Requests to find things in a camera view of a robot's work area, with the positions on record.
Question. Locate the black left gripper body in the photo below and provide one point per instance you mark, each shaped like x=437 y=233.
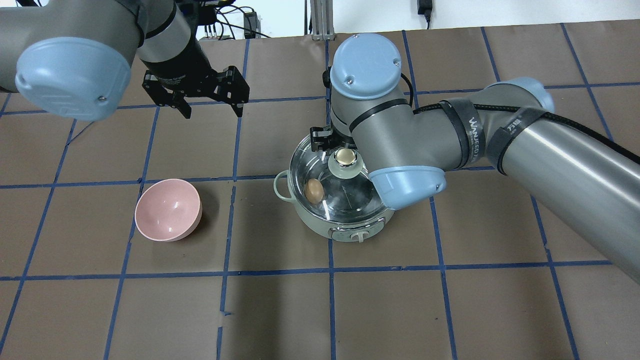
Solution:
x=183 y=64

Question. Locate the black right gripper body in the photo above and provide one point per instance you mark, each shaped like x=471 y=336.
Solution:
x=318 y=139

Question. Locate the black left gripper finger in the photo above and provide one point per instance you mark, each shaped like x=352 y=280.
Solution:
x=234 y=90
x=182 y=106

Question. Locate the glass pot lid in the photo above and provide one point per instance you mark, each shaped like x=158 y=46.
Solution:
x=344 y=200

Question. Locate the brown egg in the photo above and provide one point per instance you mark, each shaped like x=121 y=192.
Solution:
x=314 y=191

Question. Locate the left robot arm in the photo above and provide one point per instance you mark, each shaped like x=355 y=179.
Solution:
x=73 y=58

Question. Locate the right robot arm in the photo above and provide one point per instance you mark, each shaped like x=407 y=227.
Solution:
x=587 y=180

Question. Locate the pale green cooking pot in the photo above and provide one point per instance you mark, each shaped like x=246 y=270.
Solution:
x=347 y=164

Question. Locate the pink bowl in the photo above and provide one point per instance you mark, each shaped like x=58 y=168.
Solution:
x=168 y=211

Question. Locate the black power adapter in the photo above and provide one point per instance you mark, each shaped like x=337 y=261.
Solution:
x=425 y=8

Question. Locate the aluminium frame post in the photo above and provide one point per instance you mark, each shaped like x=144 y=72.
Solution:
x=322 y=20

